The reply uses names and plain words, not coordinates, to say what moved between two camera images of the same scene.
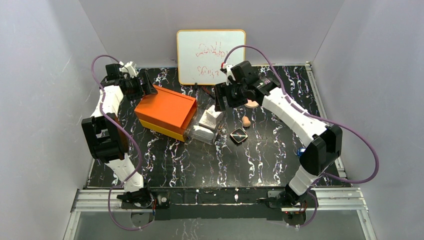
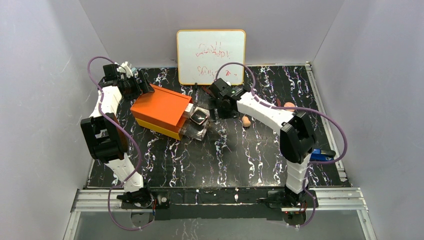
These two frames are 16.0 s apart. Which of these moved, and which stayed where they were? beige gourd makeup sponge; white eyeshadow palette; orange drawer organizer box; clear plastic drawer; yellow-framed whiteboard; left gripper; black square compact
Moved: black square compact; clear plastic drawer; white eyeshadow palette
Stayed: left gripper; yellow-framed whiteboard; beige gourd makeup sponge; orange drawer organizer box
